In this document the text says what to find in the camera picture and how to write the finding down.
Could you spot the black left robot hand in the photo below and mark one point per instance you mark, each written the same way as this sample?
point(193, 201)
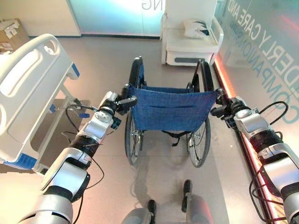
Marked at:
point(111, 100)

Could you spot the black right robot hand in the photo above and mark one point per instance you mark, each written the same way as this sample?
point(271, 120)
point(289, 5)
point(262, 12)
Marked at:
point(230, 107)

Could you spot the blue wheelchair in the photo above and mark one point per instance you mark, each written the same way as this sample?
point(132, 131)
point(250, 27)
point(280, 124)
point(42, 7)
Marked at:
point(171, 112)

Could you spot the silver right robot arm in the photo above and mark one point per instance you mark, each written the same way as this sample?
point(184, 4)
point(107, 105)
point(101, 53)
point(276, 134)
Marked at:
point(268, 151)

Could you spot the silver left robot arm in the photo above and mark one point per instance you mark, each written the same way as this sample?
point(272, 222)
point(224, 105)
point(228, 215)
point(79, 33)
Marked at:
point(70, 168)

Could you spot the white hospital bed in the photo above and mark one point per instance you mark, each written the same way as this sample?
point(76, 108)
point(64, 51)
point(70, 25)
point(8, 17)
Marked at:
point(28, 98)

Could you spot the orange floor light strip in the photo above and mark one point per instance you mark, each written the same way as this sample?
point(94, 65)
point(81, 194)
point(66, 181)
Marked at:
point(243, 130)

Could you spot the white armchair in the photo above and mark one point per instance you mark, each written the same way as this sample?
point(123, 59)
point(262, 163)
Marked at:
point(190, 37)

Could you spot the white patterned pillow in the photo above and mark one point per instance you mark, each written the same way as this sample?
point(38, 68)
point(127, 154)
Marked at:
point(195, 28)

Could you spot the silver left robot leg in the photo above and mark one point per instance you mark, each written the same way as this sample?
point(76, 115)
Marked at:
point(140, 213)

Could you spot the cardboard box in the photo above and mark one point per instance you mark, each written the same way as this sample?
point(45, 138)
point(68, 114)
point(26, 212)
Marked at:
point(11, 35)

